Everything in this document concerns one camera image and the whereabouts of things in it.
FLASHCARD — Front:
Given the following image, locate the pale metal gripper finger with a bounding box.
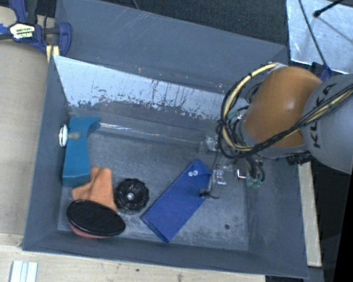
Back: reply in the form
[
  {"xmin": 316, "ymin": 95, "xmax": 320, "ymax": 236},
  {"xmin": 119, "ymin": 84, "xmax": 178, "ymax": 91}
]
[
  {"xmin": 210, "ymin": 164, "xmax": 230, "ymax": 188},
  {"xmin": 198, "ymin": 133, "xmax": 221, "ymax": 156}
]

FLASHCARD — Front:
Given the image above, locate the blue flat box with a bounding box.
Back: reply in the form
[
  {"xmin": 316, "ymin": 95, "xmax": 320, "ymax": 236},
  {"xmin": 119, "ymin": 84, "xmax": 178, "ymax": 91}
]
[{"xmin": 137, "ymin": 150, "xmax": 216, "ymax": 250}]

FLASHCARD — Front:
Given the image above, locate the black ribbed round lid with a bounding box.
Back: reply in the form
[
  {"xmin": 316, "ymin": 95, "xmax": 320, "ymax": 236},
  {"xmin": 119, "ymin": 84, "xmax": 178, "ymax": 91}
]
[{"xmin": 111, "ymin": 174, "xmax": 153, "ymax": 218}]

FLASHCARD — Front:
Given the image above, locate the grey metal bin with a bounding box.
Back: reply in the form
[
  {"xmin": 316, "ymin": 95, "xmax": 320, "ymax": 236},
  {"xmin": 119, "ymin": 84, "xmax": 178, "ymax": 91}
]
[{"xmin": 12, "ymin": 0, "xmax": 351, "ymax": 282}]

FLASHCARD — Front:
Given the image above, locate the orange cloth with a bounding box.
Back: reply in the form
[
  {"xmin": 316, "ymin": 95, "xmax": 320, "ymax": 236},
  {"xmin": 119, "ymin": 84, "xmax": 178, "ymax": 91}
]
[{"xmin": 69, "ymin": 162, "xmax": 125, "ymax": 213}]

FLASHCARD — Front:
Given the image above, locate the black oval disc red base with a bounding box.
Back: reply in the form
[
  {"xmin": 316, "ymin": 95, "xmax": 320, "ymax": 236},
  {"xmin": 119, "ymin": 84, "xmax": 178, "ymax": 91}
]
[{"xmin": 61, "ymin": 196, "xmax": 130, "ymax": 245}]

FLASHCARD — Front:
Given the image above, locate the teal notched block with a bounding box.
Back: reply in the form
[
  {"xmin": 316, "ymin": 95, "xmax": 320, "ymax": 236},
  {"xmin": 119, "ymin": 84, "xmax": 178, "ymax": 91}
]
[{"xmin": 58, "ymin": 112, "xmax": 103, "ymax": 192}]

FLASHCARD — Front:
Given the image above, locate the white round knob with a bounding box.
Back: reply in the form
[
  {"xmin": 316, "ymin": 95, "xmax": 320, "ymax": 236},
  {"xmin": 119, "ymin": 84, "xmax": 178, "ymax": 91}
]
[{"xmin": 57, "ymin": 124, "xmax": 83, "ymax": 151}]

